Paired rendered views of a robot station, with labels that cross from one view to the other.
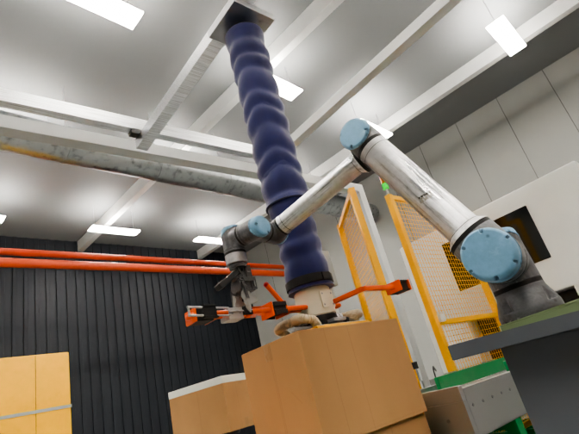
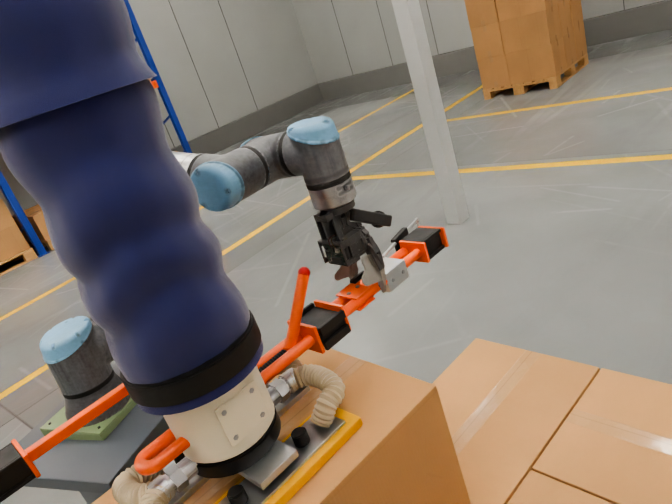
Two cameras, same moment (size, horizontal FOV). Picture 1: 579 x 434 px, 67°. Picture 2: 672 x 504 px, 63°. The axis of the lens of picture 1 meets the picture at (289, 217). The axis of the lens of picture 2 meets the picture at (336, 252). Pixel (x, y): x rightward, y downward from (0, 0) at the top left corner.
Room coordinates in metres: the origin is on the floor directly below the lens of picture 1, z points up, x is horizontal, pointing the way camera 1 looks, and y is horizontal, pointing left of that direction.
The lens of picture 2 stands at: (2.76, 0.37, 1.59)
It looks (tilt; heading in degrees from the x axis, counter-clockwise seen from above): 22 degrees down; 188
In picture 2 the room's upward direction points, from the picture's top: 19 degrees counter-clockwise
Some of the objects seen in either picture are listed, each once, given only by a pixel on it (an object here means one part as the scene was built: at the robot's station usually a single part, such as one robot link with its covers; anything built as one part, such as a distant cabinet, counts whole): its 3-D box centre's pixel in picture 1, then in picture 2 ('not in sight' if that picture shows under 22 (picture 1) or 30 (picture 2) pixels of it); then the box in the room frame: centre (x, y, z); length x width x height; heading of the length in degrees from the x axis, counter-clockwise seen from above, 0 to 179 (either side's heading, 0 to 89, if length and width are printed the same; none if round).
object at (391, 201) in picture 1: (466, 311); not in sight; (3.81, -1.24, 1.05); 1.17 x 0.10 x 2.10; 135
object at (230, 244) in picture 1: (233, 241); (317, 152); (1.72, 0.26, 1.38); 0.10 x 0.09 x 0.12; 60
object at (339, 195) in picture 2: (236, 261); (333, 193); (1.72, 0.26, 1.29); 0.10 x 0.09 x 0.05; 45
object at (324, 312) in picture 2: (274, 310); (319, 325); (1.83, 0.16, 1.07); 0.10 x 0.08 x 0.06; 46
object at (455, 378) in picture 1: (491, 366); not in sight; (3.53, -1.17, 0.60); 1.60 x 0.11 x 0.09; 135
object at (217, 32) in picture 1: (240, 26); not in sight; (2.00, -0.01, 2.85); 0.30 x 0.30 x 0.05; 45
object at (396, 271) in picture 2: (232, 315); (387, 274); (1.67, 0.31, 1.07); 0.07 x 0.07 x 0.04; 46
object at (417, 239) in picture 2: (200, 316); (423, 243); (1.58, 0.41, 1.07); 0.08 x 0.07 x 0.05; 136
